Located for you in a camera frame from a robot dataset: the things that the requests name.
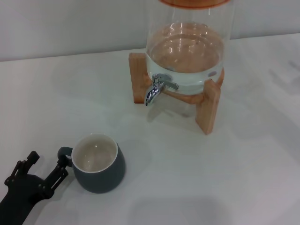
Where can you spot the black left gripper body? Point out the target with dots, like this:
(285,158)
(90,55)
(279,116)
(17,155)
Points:
(16,199)

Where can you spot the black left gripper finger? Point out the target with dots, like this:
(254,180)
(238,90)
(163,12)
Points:
(22,165)
(58,174)

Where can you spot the dark cup with white inside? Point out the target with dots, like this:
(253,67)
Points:
(103,178)

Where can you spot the chrome metal faucet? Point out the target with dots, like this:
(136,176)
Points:
(153,91)

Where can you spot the wooden dispenser stand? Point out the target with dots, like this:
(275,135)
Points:
(209,110)

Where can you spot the clear glass water dispenser jar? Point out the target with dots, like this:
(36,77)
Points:
(187,47)

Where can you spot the round wooden jar lid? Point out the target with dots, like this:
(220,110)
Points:
(192,3)

